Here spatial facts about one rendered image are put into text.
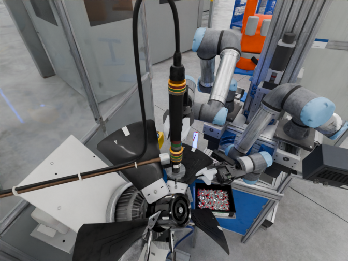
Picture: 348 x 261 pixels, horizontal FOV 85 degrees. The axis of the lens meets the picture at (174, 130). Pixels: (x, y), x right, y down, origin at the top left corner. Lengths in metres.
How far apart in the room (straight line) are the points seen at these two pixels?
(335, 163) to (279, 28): 0.77
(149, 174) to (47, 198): 0.34
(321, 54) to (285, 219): 1.62
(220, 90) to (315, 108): 0.35
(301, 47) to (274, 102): 0.51
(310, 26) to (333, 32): 1.02
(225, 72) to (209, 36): 0.21
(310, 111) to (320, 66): 1.60
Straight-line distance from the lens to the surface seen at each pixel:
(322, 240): 2.39
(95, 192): 0.85
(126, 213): 0.80
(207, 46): 1.02
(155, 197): 0.74
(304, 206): 2.48
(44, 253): 1.54
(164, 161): 0.63
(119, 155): 0.71
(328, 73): 2.51
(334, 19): 2.33
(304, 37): 1.36
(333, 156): 1.09
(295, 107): 0.90
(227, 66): 0.93
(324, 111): 0.90
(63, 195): 0.81
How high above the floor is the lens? 1.89
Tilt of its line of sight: 43 degrees down
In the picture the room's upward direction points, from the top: straight up
